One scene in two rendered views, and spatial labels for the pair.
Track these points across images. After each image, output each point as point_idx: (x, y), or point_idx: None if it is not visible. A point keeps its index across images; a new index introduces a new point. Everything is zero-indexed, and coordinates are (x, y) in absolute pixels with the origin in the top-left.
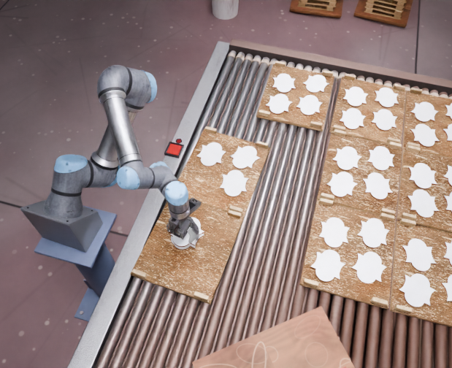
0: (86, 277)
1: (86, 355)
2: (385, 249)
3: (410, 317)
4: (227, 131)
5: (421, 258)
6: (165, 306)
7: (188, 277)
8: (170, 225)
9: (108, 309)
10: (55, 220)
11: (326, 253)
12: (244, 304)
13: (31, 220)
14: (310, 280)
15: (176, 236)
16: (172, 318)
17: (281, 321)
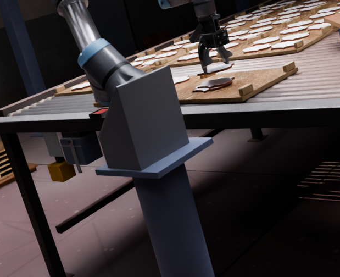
0: (199, 254)
1: (331, 101)
2: (282, 37)
3: None
4: None
5: (296, 28)
6: (290, 83)
7: (265, 77)
8: (215, 27)
9: (278, 104)
10: (156, 70)
11: (273, 46)
12: (305, 62)
13: (129, 112)
14: (296, 41)
15: (224, 42)
16: (305, 79)
17: (328, 51)
